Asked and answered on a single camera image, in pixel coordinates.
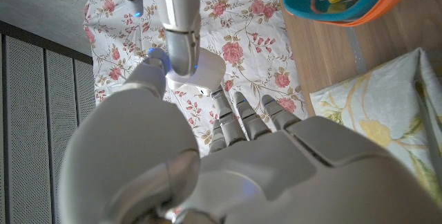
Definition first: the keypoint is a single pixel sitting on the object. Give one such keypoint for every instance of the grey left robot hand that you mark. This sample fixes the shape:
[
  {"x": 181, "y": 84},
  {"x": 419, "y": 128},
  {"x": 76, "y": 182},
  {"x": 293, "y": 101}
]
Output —
[{"x": 276, "y": 175}]

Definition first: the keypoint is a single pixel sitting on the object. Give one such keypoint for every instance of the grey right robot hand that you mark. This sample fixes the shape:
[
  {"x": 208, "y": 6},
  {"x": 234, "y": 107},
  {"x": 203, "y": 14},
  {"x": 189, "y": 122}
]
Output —
[{"x": 179, "y": 23}]

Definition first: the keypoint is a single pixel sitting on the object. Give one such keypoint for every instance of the folded pale floral cloth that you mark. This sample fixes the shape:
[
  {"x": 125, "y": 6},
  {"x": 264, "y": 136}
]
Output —
[{"x": 380, "y": 106}]

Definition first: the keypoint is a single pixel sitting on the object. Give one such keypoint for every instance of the rose print backdrop curtain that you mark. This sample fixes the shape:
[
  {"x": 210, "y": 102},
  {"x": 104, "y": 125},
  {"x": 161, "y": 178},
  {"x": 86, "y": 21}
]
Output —
[{"x": 248, "y": 44}]

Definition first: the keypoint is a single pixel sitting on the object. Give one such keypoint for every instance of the teal basket with orange rim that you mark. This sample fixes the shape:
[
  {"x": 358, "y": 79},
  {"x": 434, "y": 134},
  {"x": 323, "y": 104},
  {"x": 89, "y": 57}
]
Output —
[{"x": 345, "y": 15}]

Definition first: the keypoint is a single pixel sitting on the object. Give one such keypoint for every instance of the dark grey partition panel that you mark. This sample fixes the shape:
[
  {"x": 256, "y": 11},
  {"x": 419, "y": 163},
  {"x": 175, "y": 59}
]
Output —
[{"x": 34, "y": 130}]

